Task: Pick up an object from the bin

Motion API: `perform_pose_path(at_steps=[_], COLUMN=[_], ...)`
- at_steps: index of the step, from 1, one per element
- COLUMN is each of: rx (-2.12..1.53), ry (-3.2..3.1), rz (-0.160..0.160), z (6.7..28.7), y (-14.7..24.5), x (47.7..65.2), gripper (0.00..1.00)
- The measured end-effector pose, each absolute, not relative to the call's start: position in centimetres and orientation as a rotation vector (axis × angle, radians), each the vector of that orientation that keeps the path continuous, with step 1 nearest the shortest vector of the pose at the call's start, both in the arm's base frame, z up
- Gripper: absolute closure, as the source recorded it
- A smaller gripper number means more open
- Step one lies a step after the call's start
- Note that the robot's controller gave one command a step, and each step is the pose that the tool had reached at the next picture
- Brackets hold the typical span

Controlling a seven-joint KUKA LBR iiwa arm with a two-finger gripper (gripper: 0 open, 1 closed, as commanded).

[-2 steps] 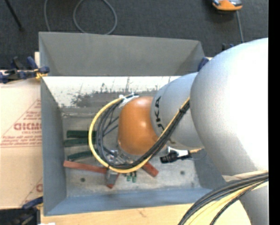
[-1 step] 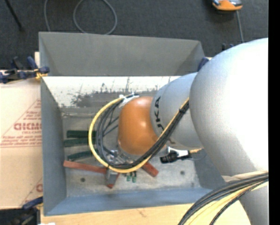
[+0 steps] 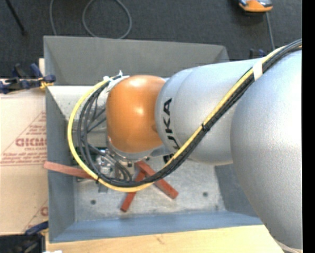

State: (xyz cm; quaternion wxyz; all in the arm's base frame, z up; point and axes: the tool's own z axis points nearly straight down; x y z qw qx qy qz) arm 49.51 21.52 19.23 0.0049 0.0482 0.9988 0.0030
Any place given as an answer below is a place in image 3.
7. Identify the grey metal bin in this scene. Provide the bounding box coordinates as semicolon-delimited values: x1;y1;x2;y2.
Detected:
43;35;265;244

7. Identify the brown cardboard board red print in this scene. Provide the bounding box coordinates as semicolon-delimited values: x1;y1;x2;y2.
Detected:
0;87;50;237

